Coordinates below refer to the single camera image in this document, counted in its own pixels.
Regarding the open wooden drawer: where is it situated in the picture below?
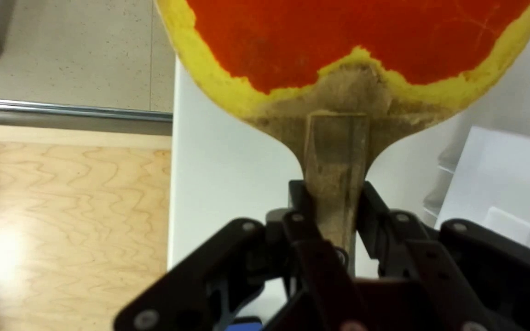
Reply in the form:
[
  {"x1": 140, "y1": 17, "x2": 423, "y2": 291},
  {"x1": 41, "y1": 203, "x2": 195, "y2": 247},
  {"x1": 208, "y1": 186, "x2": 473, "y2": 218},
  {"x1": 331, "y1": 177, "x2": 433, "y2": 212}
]
[{"x1": 0, "y1": 100, "x2": 173, "y2": 331}]

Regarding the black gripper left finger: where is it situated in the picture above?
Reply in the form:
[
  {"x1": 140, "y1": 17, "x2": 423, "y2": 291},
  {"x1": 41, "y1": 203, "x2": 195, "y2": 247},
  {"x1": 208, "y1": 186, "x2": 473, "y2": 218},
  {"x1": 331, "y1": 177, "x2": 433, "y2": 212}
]
[{"x1": 112, "y1": 181, "x2": 370, "y2": 331}]

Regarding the red table tennis racket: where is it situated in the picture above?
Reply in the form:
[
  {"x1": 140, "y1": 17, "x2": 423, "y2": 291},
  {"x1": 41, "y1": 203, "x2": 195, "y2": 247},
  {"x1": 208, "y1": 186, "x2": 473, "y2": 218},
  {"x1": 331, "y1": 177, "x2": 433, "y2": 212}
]
[{"x1": 155, "y1": 0, "x2": 530, "y2": 254}]

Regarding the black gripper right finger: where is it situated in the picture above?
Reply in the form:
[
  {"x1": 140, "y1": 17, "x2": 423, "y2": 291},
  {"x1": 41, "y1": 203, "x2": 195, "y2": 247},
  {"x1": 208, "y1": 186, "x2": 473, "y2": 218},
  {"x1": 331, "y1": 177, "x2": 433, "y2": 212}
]
[{"x1": 355, "y1": 183, "x2": 530, "y2": 331}]

